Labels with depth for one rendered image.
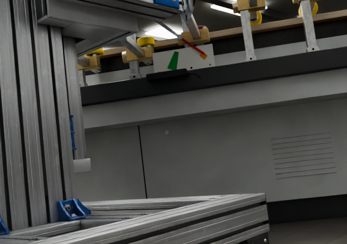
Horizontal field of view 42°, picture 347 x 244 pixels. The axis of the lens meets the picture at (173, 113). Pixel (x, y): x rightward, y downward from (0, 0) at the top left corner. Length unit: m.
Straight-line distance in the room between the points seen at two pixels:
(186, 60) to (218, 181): 0.58
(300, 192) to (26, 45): 1.42
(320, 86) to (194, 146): 0.62
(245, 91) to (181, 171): 0.50
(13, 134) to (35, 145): 0.06
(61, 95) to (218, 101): 0.95
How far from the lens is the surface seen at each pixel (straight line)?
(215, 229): 0.96
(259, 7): 1.95
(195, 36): 1.89
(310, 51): 1.92
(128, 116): 1.96
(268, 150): 2.08
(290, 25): 2.12
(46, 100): 1.07
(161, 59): 1.93
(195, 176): 2.10
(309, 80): 1.92
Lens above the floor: 0.33
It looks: 6 degrees up
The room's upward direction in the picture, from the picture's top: 7 degrees counter-clockwise
